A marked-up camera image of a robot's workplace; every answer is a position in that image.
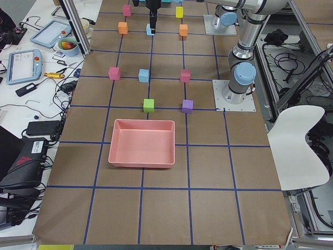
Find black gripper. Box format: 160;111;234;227
145;0;162;34

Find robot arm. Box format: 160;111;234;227
209;1;287;104
145;1;237;34

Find orange block near arm bases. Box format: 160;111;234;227
179;24;188;37

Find yellow block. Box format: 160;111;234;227
175;6;184;18

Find pink block right far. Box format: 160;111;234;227
122;5;132;17

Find orange block far side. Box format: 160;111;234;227
118;22;129;34

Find cream bowl with lemon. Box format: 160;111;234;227
80;18;93;39

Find pink block left far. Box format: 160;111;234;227
108;67;121;80

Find pink block near base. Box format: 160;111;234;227
180;69;191;83

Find blue bowl with fruit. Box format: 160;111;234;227
54;37;80;57

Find green block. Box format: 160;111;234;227
143;98;155;113

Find purple block near pink tray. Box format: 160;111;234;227
182;99;194;114

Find teach pendant tablet far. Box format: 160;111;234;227
30;20;72;48

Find teach pendant tablet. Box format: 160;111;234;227
30;20;72;48
6;49;42;85

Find scissors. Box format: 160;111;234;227
56;59;76;74

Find pink tray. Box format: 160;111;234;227
108;119;175;169

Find teach pendant tablet near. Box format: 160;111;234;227
6;49;42;85

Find black power adapter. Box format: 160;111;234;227
26;120;60;136

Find black computer box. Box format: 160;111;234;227
1;137;48;190

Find white chair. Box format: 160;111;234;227
267;105;329;191

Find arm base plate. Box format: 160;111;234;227
212;80;256;112
203;15;237;36

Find aluminium frame post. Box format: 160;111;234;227
59;0;91;57

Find gold screwdriver handle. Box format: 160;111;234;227
44;72;65;79

